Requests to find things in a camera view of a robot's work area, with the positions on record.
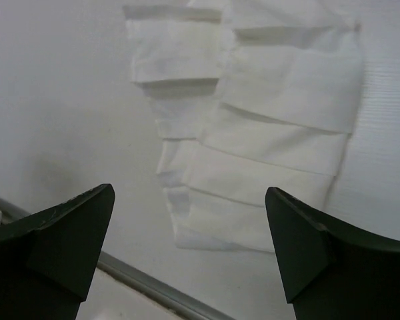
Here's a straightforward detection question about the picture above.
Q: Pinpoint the white pleated skirt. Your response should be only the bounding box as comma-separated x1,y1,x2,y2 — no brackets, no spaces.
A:
123,1,364,252

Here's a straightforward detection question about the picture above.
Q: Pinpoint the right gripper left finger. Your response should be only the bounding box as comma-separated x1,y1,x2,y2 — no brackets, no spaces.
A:
0,184,115,319

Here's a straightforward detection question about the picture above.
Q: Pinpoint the aluminium table edge rail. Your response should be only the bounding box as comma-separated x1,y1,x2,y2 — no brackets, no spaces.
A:
0,189,234,320

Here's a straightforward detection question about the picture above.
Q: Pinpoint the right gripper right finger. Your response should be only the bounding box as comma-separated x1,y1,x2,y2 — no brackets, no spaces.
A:
265,187,400,319

